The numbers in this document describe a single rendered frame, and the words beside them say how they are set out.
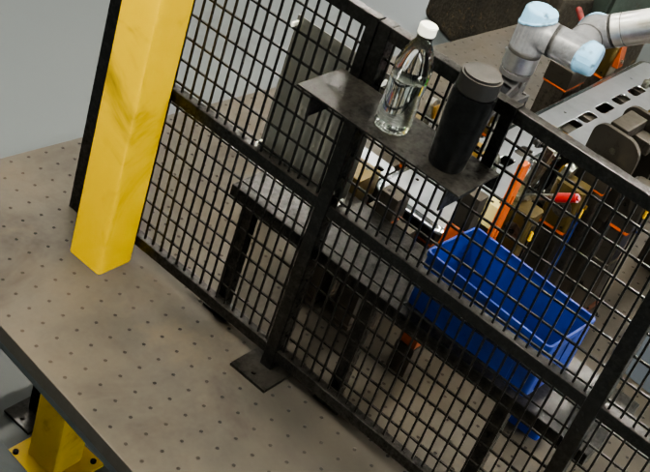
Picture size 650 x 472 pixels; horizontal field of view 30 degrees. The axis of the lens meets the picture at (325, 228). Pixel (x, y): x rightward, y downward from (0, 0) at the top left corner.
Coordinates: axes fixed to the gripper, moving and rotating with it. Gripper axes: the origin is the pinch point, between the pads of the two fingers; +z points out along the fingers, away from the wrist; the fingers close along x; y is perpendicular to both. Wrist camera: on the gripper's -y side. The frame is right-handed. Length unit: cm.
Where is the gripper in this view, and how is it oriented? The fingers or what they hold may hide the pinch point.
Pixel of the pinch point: (479, 145)
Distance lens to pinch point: 279.2
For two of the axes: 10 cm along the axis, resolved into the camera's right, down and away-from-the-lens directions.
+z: -2.9, 7.8, 5.6
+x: -7.4, -5.5, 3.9
